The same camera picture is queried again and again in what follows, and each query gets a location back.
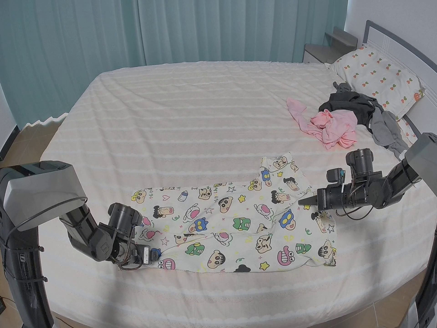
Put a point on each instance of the bed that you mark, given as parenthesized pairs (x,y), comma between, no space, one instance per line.
(191,121)

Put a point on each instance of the grey bedside table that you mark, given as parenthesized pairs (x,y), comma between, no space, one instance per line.
(317,51)

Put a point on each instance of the black garment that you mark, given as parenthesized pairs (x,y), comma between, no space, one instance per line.
(355,108)

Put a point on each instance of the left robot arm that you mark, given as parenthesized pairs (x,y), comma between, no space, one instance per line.
(92,237)

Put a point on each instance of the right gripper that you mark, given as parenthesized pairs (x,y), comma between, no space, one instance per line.
(329,199)

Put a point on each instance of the small grey garment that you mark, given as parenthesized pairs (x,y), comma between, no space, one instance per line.
(343,88)

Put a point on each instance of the pink garment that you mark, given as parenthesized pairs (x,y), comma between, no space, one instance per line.
(336,128)

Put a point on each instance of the blue-green curtain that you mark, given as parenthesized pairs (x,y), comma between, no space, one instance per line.
(170,22)

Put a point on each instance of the white printed pyjama top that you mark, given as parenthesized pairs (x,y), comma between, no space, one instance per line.
(239,224)

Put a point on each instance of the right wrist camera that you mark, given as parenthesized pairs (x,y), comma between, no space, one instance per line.
(334,178)

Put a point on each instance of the white printed pillow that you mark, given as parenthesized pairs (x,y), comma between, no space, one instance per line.
(375,77)
(408,128)

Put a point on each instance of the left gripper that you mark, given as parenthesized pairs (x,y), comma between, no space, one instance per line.
(148,255)

